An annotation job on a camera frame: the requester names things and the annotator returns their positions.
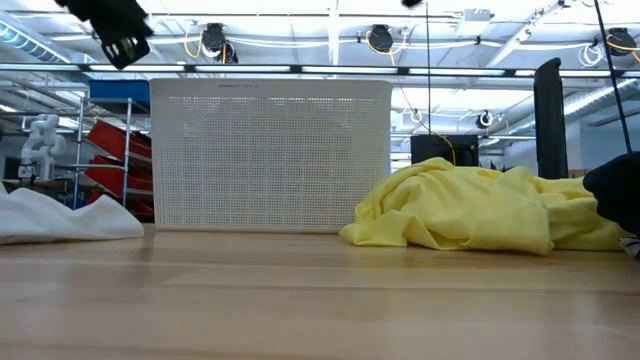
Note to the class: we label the yellow shirt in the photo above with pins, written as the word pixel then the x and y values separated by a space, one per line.
pixel 450 210

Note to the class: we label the red storage bin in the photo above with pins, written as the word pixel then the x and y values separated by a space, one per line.
pixel 97 200
pixel 117 140
pixel 112 175

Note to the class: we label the white leaf-patterned garment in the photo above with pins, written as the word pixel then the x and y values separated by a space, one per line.
pixel 632 247

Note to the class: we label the black monitor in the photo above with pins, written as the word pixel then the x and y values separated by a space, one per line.
pixel 435 147

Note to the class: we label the plain white cloth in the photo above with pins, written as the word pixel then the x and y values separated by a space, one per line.
pixel 50 220

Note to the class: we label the thin black pole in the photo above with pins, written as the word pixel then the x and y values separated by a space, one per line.
pixel 614 75

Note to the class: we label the black garment with ribbed trim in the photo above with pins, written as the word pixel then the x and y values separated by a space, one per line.
pixel 617 195

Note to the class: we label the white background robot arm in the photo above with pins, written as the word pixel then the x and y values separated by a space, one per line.
pixel 42 142

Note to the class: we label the blue storage bin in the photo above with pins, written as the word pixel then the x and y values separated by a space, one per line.
pixel 120 92

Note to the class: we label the metal shelf rack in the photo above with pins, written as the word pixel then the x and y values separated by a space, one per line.
pixel 127 150

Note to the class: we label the tall black column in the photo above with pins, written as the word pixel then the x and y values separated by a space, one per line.
pixel 550 120

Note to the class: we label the white plastic laundry basket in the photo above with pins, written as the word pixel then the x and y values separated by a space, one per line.
pixel 270 160

